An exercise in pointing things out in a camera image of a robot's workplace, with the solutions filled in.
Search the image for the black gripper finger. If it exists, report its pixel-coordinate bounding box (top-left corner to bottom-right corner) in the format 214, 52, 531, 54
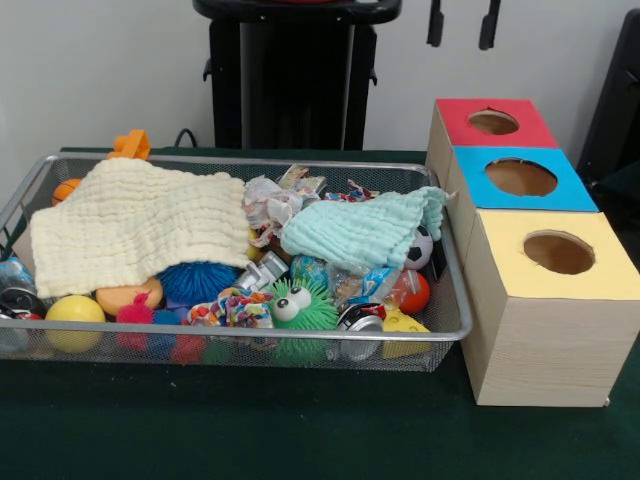
478, 0, 502, 51
426, 0, 446, 49

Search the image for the cream muslin cloth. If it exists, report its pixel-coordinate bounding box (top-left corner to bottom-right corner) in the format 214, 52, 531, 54
29, 158, 251, 300

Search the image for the wooden box with three holes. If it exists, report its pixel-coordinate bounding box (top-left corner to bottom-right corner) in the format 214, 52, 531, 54
425, 98, 640, 409

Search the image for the black stand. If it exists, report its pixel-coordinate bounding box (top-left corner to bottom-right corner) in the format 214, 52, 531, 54
574, 8, 640, 174

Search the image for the dark green side tablecloth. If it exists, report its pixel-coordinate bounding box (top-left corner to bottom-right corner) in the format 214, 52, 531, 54
592, 159, 640, 236

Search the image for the light blue muslin cloth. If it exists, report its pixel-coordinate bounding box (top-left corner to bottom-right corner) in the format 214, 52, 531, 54
279, 185, 459, 268

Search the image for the yellow cheese wedge toy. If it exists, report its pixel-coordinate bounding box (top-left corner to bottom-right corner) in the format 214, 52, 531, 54
382, 307, 432, 359

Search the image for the silver toy car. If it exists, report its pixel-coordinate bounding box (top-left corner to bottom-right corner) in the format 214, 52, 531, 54
232, 251, 291, 292

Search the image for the green spiky toy with eyes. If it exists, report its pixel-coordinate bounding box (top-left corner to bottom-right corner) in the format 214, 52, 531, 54
267, 279, 340, 331

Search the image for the orange plastic toy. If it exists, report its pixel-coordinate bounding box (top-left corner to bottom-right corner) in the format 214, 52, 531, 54
107, 128, 153, 161

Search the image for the blue spiky ball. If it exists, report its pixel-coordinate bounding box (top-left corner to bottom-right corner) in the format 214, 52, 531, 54
158, 260, 244, 304

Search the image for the small orange basketball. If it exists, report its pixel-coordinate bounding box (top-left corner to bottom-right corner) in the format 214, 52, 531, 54
51, 178, 82, 207

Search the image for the yellow ball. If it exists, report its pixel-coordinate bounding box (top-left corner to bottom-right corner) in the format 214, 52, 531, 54
44, 294, 107, 354

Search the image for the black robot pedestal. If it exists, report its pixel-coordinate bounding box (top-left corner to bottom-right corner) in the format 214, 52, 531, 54
192, 0, 404, 151

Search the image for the shallow wire mesh bin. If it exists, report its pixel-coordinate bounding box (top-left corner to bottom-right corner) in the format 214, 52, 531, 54
0, 152, 474, 374

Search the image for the multicolour rope toy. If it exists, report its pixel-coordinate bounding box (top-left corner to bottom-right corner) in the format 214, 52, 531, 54
187, 287, 275, 330

